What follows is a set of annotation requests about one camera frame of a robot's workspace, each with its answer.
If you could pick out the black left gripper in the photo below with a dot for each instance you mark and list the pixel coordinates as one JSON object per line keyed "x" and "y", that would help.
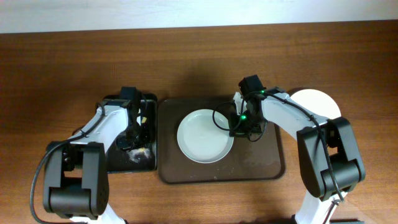
{"x": 131, "y": 137}

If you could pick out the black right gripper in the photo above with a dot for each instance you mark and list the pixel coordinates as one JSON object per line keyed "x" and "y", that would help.
{"x": 245, "y": 126}

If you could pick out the pale green plate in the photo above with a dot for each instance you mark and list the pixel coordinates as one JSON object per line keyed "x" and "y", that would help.
{"x": 202, "y": 136}

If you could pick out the pink plate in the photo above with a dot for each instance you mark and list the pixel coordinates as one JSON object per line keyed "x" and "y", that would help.
{"x": 318, "y": 102}

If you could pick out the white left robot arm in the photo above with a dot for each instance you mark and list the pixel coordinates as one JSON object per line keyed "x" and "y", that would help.
{"x": 76, "y": 185}

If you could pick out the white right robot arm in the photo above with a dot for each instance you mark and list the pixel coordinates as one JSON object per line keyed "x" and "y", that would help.
{"x": 329, "y": 159}

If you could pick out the brown serving tray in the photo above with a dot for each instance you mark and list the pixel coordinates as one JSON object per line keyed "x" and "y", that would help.
{"x": 261, "y": 160}

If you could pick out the black water basin tray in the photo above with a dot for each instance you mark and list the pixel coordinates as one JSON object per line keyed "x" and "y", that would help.
{"x": 127, "y": 154}

